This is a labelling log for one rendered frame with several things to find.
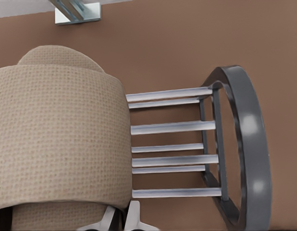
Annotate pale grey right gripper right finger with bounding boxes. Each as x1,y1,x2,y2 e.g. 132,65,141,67
123,201,161,231

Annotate beige woven slipper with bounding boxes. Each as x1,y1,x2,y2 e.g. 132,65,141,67
0,45,133,231

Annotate grey metal shoe rack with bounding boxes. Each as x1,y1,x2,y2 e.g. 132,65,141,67
125,64,273,231

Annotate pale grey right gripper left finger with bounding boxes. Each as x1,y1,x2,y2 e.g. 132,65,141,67
76,205,117,231

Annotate silver frame post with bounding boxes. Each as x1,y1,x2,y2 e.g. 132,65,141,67
48,0,102,25

